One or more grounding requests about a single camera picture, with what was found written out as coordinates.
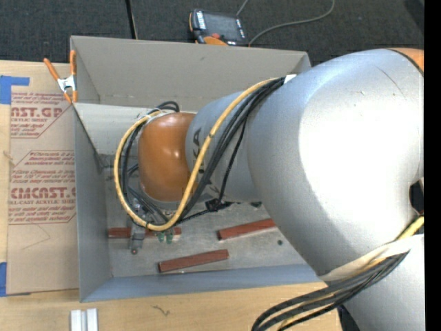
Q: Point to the brown cardboard board red print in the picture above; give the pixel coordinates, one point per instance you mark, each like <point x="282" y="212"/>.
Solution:
<point x="41" y="247"/>

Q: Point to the grey metal bin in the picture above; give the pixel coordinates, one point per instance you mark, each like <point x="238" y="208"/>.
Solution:
<point x="93" y="202"/>

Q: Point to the red-brown flat block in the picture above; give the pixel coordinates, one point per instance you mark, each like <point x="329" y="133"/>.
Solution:
<point x="193" y="260"/>
<point x="119" y="232"/>
<point x="246" y="229"/>

